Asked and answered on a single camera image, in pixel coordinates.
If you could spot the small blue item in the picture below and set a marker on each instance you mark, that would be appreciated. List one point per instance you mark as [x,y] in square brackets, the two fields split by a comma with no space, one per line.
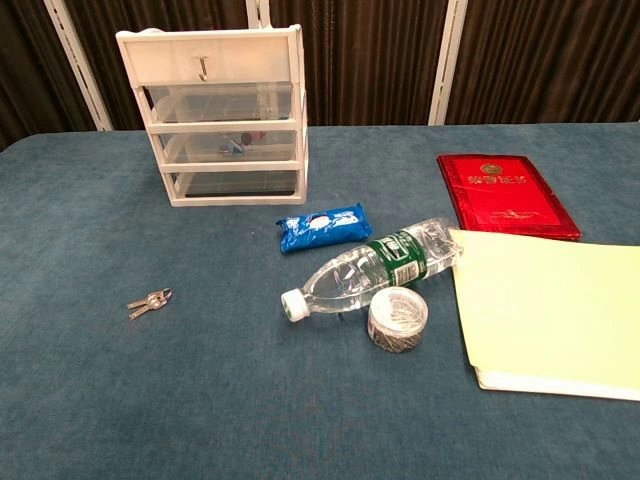
[231,146]

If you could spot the clear round container of paperclips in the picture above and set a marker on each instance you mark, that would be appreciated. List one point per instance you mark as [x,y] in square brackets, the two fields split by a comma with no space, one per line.
[397,320]

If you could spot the red certificate booklet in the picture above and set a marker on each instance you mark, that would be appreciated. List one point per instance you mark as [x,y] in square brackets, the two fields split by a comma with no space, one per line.
[505,197]

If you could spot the blue snack packet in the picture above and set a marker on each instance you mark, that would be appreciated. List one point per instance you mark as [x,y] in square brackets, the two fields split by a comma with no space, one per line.
[320,227]

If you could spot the white plastic drawer organizer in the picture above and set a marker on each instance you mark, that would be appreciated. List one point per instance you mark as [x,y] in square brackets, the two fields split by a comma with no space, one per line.
[170,60]

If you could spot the clear water bottle green label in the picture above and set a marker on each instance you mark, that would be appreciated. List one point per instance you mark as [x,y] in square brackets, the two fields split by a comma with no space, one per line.
[360,270]

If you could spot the dark brown curtain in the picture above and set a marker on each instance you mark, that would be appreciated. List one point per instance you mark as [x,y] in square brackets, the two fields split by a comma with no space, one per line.
[370,60]

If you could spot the cream file folder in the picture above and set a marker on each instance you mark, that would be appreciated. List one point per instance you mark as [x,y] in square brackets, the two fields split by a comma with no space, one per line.
[550,310]

